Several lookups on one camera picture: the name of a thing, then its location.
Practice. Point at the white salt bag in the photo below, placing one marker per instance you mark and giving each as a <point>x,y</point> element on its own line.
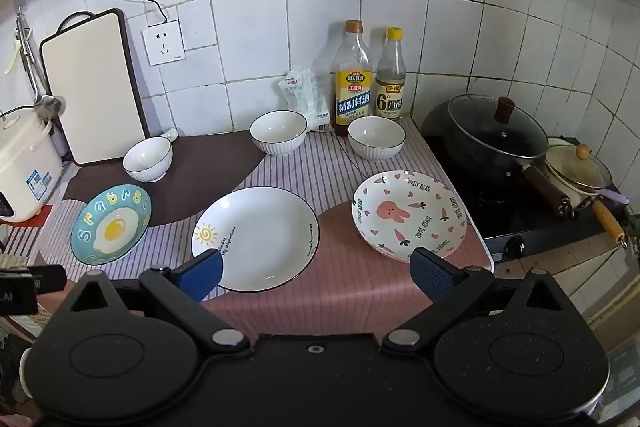
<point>307,99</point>

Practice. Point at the black gas stove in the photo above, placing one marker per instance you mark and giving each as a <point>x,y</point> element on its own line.
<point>505,217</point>

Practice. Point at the white ribbed bowl dark rim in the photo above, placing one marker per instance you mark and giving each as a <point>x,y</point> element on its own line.
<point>278,132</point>
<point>376,138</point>
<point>147,159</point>

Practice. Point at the white wall socket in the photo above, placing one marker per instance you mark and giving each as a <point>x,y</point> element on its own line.
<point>164,43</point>

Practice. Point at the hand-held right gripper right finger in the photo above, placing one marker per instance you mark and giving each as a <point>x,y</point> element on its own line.
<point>431,276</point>

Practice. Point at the white plate sun print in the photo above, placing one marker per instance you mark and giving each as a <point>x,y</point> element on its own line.
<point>260,232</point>

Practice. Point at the metal ladle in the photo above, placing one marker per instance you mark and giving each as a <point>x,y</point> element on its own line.
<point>37,87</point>

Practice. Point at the blue fried egg plate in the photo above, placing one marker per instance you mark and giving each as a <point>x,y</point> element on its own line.
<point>111,227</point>

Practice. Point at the cream cutting board dark rim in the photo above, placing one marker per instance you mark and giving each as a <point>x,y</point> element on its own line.
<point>92,87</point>

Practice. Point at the glass wok lid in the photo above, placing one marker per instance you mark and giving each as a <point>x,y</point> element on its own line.
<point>495,127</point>

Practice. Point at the white rice cooker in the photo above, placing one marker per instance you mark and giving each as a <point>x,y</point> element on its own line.
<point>25,157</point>

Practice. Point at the striped patchwork tablecloth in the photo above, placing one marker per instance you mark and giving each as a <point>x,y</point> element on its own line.
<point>345,287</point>

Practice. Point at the pink rabbit print plate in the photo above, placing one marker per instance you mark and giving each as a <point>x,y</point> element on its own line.
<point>407,217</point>

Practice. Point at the yellow label cooking wine bottle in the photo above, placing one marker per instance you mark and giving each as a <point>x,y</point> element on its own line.
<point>352,92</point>

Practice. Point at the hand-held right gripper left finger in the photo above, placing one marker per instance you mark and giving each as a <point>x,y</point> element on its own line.
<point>202,276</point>

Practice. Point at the clear vinegar bottle yellow cap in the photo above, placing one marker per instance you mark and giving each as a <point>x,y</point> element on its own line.
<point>390,92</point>

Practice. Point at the cream pot glass lid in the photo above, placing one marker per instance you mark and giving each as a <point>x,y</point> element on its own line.
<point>580,167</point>

